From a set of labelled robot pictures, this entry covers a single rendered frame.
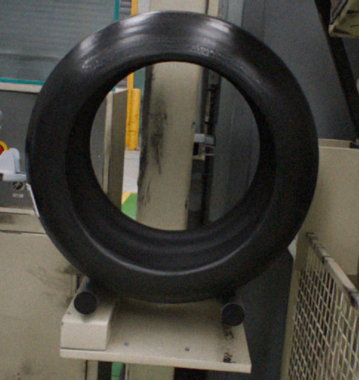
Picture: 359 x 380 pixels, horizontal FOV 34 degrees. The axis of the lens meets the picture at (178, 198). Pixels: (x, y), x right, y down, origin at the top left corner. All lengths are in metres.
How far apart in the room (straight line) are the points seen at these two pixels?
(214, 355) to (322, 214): 0.44
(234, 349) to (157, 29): 0.64
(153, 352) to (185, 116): 0.56
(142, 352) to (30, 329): 0.77
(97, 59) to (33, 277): 0.93
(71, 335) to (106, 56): 0.52
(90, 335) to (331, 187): 0.64
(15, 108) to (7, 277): 0.50
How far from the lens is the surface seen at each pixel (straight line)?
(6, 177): 1.20
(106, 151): 1.70
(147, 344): 1.21
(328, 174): 1.39
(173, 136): 1.42
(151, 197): 1.44
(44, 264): 1.81
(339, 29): 1.33
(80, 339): 1.17
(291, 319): 1.55
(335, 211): 1.41
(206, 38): 1.05
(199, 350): 1.21
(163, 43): 1.04
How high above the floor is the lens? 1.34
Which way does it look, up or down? 12 degrees down
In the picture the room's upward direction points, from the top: 5 degrees clockwise
